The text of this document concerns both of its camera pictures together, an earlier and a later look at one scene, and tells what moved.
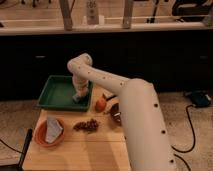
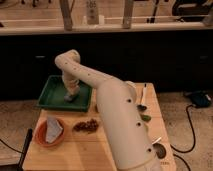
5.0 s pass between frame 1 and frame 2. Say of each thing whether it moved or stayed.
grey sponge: moved
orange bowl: stayed
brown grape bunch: stayed
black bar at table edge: stayed
